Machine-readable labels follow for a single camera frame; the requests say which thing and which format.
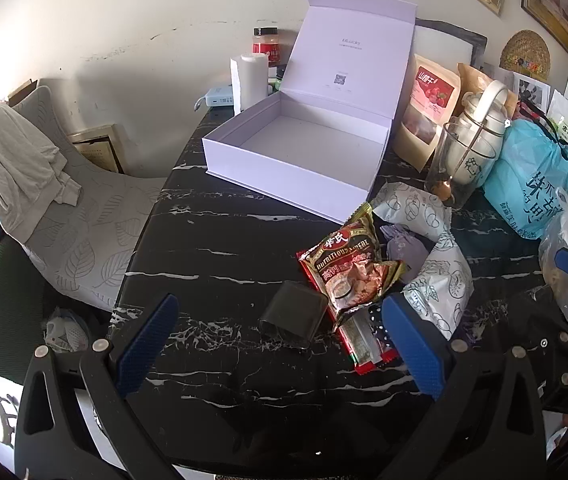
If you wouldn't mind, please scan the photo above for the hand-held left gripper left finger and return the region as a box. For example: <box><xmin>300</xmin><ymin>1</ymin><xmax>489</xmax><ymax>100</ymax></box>
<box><xmin>14</xmin><ymin>292</ymin><xmax>185</xmax><ymax>480</ymax></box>

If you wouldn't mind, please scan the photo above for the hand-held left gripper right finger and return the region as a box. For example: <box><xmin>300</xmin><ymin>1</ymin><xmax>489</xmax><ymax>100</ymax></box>
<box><xmin>380</xmin><ymin>293</ymin><xmax>548</xmax><ymax>480</ymax></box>

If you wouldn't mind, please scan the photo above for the black polka dot cloth band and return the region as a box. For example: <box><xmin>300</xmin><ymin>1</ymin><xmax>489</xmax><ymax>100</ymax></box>
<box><xmin>364</xmin><ymin>305</ymin><xmax>395</xmax><ymax>356</ymax></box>

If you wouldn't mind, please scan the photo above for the red white packet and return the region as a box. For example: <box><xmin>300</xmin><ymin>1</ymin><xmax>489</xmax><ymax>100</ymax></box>
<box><xmin>339</xmin><ymin>310</ymin><xmax>397</xmax><ymax>376</ymax></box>

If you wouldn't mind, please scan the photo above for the white printed snack packet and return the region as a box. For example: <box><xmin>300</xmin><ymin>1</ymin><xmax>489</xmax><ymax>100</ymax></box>
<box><xmin>370</xmin><ymin>181</ymin><xmax>452</xmax><ymax>241</ymax></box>
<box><xmin>404</xmin><ymin>232</ymin><xmax>475</xmax><ymax>341</ymax></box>

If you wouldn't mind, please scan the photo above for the purple sachet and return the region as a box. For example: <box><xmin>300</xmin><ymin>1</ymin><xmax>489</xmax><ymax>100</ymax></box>
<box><xmin>380</xmin><ymin>224</ymin><xmax>435</xmax><ymax>286</ymax></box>

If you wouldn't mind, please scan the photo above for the brown cereal packet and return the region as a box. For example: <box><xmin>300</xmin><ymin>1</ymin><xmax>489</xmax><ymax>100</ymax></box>
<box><xmin>297</xmin><ymin>202</ymin><xmax>409</xmax><ymax>333</ymax></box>

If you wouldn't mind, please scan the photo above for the lavender gift box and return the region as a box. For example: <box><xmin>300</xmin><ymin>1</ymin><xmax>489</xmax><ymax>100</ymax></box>
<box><xmin>202</xmin><ymin>0</ymin><xmax>418</xmax><ymax>225</ymax></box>

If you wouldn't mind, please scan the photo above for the white mesh shoe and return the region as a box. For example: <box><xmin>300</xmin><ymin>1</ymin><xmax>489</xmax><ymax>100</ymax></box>
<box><xmin>44</xmin><ymin>305</ymin><xmax>89</xmax><ymax>353</ymax></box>

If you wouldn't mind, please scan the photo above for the blue plastic bag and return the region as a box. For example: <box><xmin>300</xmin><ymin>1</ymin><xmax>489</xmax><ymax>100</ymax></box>
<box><xmin>483</xmin><ymin>119</ymin><xmax>568</xmax><ymax>241</ymax></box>

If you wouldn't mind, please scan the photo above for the grey chair with cloth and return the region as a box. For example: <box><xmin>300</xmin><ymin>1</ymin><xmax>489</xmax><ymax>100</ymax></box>
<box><xmin>0</xmin><ymin>85</ymin><xmax>169</xmax><ymax>313</ymax></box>

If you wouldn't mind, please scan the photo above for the green office chair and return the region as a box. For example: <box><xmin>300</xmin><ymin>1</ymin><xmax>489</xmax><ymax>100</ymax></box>
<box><xmin>0</xmin><ymin>235</ymin><xmax>47</xmax><ymax>386</ymax></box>

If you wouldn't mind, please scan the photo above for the metal spoon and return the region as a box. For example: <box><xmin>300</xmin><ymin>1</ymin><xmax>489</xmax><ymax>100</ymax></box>
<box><xmin>434</xmin><ymin>110</ymin><xmax>490</xmax><ymax>203</ymax></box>

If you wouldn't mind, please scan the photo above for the clear glass cup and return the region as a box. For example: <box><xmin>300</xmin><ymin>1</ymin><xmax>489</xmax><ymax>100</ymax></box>
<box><xmin>424</xmin><ymin>122</ymin><xmax>497</xmax><ymax>208</ymax></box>

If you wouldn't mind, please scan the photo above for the white kettle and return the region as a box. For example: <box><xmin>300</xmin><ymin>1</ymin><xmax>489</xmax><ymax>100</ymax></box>
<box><xmin>446</xmin><ymin>80</ymin><xmax>512</xmax><ymax>186</ymax></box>

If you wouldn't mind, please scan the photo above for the black white photo card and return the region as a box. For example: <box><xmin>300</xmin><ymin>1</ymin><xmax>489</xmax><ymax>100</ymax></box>
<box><xmin>511</xmin><ymin>72</ymin><xmax>552</xmax><ymax>113</ymax></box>

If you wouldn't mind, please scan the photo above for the brown paper pouch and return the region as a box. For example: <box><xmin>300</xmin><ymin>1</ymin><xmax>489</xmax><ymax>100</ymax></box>
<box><xmin>456</xmin><ymin>62</ymin><xmax>520</xmax><ymax>118</ymax></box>

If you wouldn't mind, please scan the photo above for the beige pouch red label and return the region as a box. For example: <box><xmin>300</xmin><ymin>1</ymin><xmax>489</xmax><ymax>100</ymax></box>
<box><xmin>394</xmin><ymin>53</ymin><xmax>462</xmax><ymax>173</ymax></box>

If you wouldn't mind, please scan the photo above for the grey garment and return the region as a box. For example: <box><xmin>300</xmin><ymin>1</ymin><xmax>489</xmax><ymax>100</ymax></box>
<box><xmin>0</xmin><ymin>102</ymin><xmax>84</xmax><ymax>243</ymax></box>

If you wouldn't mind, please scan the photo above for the white power bank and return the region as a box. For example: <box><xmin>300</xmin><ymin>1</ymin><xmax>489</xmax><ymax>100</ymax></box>
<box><xmin>195</xmin><ymin>91</ymin><xmax>235</xmax><ymax>109</ymax></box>

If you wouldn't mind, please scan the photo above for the white paper towel roll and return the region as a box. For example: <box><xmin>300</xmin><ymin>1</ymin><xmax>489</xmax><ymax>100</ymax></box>
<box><xmin>230</xmin><ymin>52</ymin><xmax>271</xmax><ymax>112</ymax></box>

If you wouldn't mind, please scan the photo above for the cardboard box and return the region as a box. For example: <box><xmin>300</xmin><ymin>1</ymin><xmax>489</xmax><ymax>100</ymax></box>
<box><xmin>8</xmin><ymin>79</ymin><xmax>39</xmax><ymax>103</ymax></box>

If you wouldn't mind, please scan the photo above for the green jar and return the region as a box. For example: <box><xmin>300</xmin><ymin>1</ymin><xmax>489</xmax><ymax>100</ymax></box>
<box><xmin>266</xmin><ymin>62</ymin><xmax>289</xmax><ymax>93</ymax></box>

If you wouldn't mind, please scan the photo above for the red lid jar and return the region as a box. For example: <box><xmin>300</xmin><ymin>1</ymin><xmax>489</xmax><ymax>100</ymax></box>
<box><xmin>252</xmin><ymin>27</ymin><xmax>281</xmax><ymax>63</ymax></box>

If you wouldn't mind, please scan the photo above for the wooden picture frame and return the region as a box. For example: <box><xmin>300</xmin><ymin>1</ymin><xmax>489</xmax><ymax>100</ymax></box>
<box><xmin>66</xmin><ymin>124</ymin><xmax>127</xmax><ymax>175</ymax></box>

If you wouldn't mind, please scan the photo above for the white panel dark frame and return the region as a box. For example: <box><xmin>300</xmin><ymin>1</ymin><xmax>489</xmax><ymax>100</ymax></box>
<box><xmin>414</xmin><ymin>19</ymin><xmax>488</xmax><ymax>68</ymax></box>

